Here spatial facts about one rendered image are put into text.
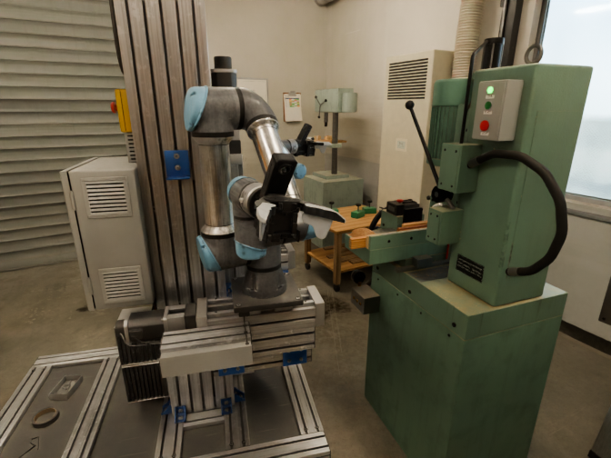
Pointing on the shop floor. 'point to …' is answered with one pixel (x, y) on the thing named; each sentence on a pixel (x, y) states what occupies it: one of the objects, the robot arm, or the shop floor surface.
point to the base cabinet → (455, 381)
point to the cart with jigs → (335, 256)
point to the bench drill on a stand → (347, 99)
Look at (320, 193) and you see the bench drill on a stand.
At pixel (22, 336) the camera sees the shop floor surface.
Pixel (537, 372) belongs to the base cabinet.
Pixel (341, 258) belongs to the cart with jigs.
